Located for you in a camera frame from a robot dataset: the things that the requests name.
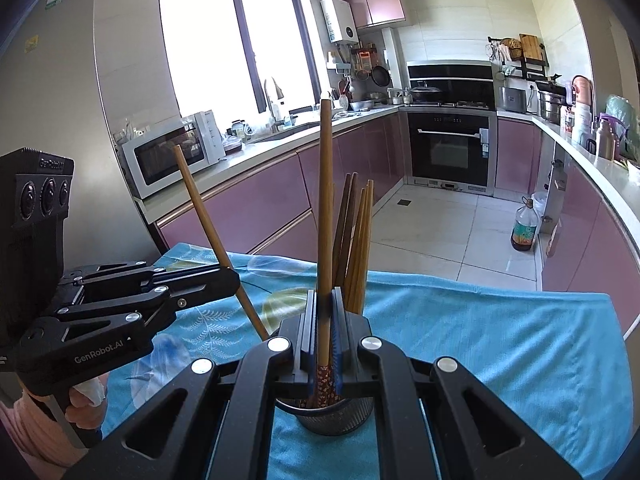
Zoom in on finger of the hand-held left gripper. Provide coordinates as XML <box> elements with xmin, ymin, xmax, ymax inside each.
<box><xmin>15</xmin><ymin>287</ymin><xmax>236</xmax><ymax>391</ymax></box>
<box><xmin>60</xmin><ymin>261</ymin><xmax>241</xmax><ymax>311</ymax></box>

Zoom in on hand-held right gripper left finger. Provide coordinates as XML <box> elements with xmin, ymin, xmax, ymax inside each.
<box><xmin>65</xmin><ymin>287</ymin><xmax>321</xmax><ymax>480</ymax></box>

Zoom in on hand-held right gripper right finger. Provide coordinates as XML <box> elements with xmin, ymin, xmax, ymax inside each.
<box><xmin>332</xmin><ymin>287</ymin><xmax>583</xmax><ymax>480</ymax></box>

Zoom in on black mesh utensil holder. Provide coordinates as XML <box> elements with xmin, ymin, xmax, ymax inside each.
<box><xmin>276</xmin><ymin>394</ymin><xmax>376</xmax><ymax>437</ymax></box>

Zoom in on person's left hand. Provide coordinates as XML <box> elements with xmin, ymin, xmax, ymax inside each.
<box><xmin>65</xmin><ymin>374</ymin><xmax>108</xmax><ymax>431</ymax></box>

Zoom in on purple kitchen base cabinets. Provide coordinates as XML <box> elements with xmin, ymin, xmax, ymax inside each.
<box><xmin>152</xmin><ymin>110</ymin><xmax>640</xmax><ymax>331</ymax></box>

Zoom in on white microwave oven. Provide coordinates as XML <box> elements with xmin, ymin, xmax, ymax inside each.
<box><xmin>121</xmin><ymin>111</ymin><xmax>223</xmax><ymax>200</ymax></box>

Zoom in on blue floral tablecloth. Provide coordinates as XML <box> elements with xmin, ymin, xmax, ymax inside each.
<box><xmin>100</xmin><ymin>242</ymin><xmax>626</xmax><ymax>480</ymax></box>

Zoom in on grey refrigerator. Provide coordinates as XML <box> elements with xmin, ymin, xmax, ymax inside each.
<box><xmin>0</xmin><ymin>0</ymin><xmax>171</xmax><ymax>281</ymax></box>

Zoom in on kitchen faucet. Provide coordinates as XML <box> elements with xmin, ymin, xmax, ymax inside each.
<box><xmin>264</xmin><ymin>77</ymin><xmax>286</xmax><ymax>126</ymax></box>

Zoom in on cooking oil bottle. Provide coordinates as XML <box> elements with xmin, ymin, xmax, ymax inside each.
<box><xmin>510</xmin><ymin>197</ymin><xmax>541</xmax><ymax>252</ymax></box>

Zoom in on kitchen window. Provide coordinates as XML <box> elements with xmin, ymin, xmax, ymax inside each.
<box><xmin>159</xmin><ymin>0</ymin><xmax>321</xmax><ymax>118</ymax></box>

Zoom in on black built-in oven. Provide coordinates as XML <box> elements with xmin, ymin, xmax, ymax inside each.
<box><xmin>407</xmin><ymin>111</ymin><xmax>496</xmax><ymax>192</ymax></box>

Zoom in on lidded black wok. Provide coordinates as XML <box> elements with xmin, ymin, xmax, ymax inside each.
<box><xmin>409</xmin><ymin>85</ymin><xmax>445</xmax><ymax>103</ymax></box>

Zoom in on white water heater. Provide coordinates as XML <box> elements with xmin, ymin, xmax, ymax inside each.
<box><xmin>320</xmin><ymin>0</ymin><xmax>360</xmax><ymax>45</ymax></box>

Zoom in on black range hood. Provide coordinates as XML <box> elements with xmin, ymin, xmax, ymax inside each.
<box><xmin>406</xmin><ymin>60</ymin><xmax>497</xmax><ymax>108</ymax></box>

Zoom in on silver countertop appliance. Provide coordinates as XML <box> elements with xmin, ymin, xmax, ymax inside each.
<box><xmin>500</xmin><ymin>86</ymin><xmax>529</xmax><ymax>113</ymax></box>

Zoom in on stainless steamer pot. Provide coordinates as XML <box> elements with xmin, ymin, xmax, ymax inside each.
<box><xmin>536</xmin><ymin>80</ymin><xmax>570</xmax><ymax>123</ymax></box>

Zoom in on stainless steel bottle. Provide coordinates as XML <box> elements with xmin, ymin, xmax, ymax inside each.
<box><xmin>597</xmin><ymin>114</ymin><xmax>618</xmax><ymax>161</ymax></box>

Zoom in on pink thermos jug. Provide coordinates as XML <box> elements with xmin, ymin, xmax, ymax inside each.
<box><xmin>571</xmin><ymin>75</ymin><xmax>594</xmax><ymax>111</ymax></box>

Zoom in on wooden cutting board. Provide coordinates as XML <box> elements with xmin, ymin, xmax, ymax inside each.
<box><xmin>519</xmin><ymin>34</ymin><xmax>544</xmax><ymax>61</ymax></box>

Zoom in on pale green bag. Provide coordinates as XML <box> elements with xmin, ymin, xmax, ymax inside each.
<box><xmin>605</xmin><ymin>95</ymin><xmax>640</xmax><ymax>141</ymax></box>

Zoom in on purple wall cabinet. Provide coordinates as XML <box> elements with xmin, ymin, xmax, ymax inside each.
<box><xmin>334</xmin><ymin>0</ymin><xmax>406</xmax><ymax>30</ymax></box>

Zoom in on black wall rack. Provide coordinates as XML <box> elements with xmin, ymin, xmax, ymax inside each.
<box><xmin>487</xmin><ymin>35</ymin><xmax>549</xmax><ymax>80</ymax></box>

